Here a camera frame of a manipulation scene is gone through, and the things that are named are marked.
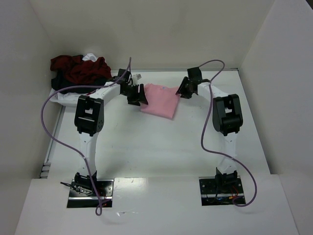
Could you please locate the black t shirt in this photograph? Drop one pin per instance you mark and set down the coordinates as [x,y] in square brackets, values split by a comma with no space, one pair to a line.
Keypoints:
[59,82]

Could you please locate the white t shirt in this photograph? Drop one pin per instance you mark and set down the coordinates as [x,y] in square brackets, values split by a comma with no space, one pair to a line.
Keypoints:
[90,57]

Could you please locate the pink t shirt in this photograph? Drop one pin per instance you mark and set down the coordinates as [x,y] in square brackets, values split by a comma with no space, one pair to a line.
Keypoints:
[162,100]

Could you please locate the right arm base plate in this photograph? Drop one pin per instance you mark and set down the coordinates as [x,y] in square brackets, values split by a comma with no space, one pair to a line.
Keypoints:
[214,195]

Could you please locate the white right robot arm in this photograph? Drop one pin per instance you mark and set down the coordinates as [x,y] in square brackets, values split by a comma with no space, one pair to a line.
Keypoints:
[227,119]

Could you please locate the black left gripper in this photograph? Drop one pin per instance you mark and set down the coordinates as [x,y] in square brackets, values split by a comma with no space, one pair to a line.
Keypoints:
[136,95]

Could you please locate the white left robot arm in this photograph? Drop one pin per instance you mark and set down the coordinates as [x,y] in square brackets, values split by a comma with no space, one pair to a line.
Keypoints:
[90,120]

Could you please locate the white plastic laundry basket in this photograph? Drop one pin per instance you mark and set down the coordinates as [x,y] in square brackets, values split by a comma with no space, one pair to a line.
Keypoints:
[67,100]

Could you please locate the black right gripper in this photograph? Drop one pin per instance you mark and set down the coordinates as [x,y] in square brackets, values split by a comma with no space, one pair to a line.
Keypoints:
[185,86]

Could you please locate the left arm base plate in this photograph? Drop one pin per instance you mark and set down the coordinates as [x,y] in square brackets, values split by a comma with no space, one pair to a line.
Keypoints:
[80,197]

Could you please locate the left side aluminium rail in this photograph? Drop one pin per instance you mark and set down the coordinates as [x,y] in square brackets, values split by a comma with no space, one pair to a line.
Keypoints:
[49,154]

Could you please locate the dark red t shirt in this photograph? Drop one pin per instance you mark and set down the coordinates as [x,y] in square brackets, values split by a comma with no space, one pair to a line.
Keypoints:
[81,72]

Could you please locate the aluminium rail at table edge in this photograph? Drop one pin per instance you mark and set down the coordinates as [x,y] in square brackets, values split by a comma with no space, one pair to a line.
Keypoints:
[178,70]

